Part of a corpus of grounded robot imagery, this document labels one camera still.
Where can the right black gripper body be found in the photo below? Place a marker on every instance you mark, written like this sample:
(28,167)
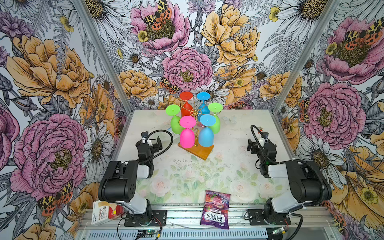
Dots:
(256,150)

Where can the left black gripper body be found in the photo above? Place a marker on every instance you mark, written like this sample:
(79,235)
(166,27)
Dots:
(155,149)

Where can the blue wine glass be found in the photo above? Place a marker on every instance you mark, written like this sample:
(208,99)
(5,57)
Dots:
(203,108)
(206,135)

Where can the green wine glass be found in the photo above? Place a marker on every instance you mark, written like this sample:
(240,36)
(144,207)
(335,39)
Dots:
(216,108)
(173,111)

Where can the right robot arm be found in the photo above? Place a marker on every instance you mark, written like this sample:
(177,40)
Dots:
(307,185)

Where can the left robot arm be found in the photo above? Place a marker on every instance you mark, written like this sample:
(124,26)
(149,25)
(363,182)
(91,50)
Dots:
(118,185)

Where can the pink wine glass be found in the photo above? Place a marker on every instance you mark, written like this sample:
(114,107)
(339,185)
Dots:
(187,136)

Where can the red wine glass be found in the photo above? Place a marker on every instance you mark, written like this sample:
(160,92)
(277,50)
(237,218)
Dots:
(186,108)

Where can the clear surgical mask packet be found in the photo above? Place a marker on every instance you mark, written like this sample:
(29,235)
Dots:
(165,138)

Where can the white red cardboard box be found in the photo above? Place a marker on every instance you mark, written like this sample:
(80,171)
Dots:
(104,212)

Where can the purple Fox's candy bag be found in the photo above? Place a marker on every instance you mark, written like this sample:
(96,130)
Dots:
(216,210)

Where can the green circuit board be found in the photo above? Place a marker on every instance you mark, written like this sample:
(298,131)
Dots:
(147,233)

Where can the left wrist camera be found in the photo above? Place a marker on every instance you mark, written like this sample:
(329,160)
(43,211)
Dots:
(144,139)

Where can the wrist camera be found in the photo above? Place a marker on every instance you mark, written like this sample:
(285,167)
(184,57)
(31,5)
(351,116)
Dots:
(144,139)
(263,136)

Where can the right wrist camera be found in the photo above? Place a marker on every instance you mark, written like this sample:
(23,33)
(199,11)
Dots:
(263,136)

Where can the gold wire glass rack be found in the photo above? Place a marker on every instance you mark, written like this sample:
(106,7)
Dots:
(197,149)

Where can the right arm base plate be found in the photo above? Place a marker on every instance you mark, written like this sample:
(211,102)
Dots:
(258,217)

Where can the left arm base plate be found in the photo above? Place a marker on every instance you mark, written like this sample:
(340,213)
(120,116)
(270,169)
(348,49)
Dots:
(157,218)

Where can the aluminium front rail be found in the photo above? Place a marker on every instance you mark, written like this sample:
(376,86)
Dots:
(189,216)

